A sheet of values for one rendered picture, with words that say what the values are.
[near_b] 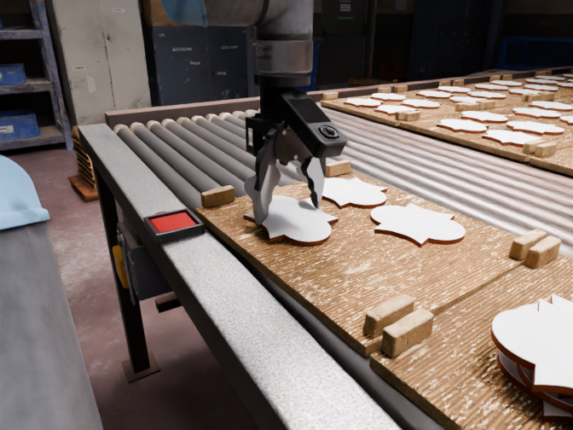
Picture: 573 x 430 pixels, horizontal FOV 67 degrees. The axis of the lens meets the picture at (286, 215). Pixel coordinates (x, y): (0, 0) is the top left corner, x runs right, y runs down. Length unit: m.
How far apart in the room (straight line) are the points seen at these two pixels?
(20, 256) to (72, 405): 0.06
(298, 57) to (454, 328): 0.37
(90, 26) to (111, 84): 0.57
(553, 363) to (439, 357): 0.10
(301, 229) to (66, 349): 0.48
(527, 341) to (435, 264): 0.20
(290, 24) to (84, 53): 4.49
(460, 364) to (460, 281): 0.15
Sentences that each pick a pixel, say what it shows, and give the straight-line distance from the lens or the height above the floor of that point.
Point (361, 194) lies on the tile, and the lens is 0.77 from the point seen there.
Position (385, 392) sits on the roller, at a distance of 0.44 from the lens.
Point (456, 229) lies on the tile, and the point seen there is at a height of 0.94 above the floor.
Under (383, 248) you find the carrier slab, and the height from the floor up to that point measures 0.94.
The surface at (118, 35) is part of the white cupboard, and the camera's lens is 5.09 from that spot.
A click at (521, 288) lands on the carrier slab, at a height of 0.94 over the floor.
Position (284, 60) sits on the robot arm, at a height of 1.18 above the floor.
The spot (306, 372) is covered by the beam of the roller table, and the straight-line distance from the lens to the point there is 0.45.
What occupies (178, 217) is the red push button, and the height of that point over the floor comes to 0.93.
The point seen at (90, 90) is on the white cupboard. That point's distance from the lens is 5.06.
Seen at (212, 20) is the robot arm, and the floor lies 1.22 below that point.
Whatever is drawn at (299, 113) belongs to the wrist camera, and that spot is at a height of 1.12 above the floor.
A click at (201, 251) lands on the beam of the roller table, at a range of 0.65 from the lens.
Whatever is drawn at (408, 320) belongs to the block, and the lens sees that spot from 0.45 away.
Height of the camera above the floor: 1.23
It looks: 25 degrees down
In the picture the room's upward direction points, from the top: straight up
